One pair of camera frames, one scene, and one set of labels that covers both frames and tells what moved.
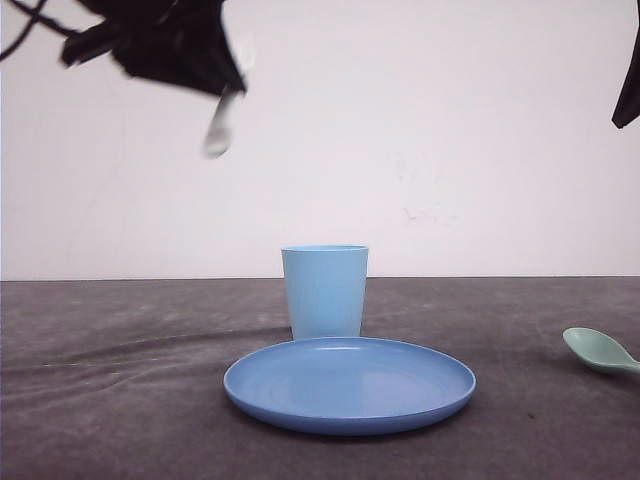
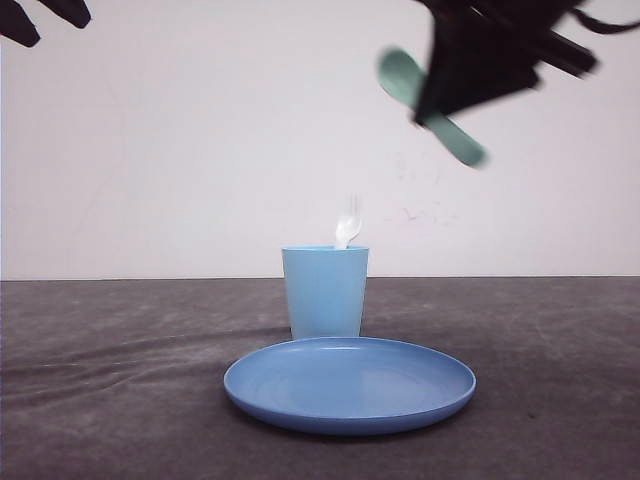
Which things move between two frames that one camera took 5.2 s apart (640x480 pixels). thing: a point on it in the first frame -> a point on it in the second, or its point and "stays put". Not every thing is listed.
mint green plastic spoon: [598, 349] -> [404, 75]
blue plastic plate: [343, 385] stays put
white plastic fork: [219, 136] -> [349, 227]
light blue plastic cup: [325, 285] stays put
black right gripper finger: [179, 42] -> [16, 25]
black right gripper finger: [81, 46] -> [75, 12]
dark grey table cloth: [124, 379] stays put
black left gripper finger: [627, 109] -> [562, 53]
